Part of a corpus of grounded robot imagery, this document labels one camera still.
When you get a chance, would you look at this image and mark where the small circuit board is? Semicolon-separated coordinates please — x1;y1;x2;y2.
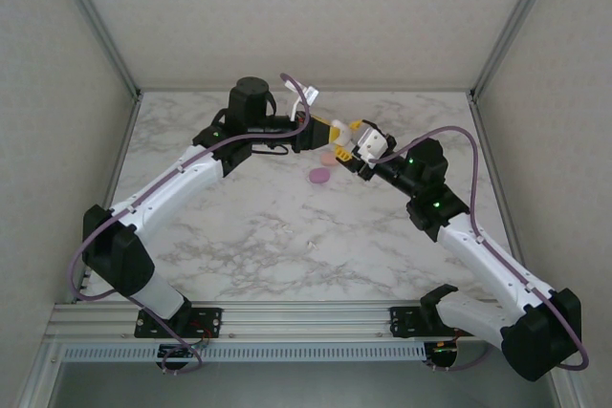
423;340;461;371
157;343;205;374

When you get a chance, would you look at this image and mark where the grey slotted cable duct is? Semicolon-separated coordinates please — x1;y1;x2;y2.
61;343;427;362

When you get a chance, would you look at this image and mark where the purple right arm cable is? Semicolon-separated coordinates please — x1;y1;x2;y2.
375;125;589;374

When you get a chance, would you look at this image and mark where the white earbuds charging case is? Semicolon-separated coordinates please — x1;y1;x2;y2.
329;118;356;148

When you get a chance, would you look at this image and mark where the aluminium frame leg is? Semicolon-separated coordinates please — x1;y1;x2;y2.
544;369;589;408
21;343;61;408

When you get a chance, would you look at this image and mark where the aluminium frame post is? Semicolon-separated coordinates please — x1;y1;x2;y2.
470;0;575;101
47;0;143;99

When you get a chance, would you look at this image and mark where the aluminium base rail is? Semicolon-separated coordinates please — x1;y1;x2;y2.
47;300;570;345

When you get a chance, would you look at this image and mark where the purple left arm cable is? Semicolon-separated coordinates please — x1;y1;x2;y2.
70;72;315;376

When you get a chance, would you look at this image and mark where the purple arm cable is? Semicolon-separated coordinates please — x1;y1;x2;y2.
375;125;589;374
70;72;315;376

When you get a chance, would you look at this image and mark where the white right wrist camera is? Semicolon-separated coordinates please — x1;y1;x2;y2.
356;127;390;164

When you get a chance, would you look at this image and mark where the aluminium table side rail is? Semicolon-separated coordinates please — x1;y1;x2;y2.
468;92;535;285
98;92;144;218

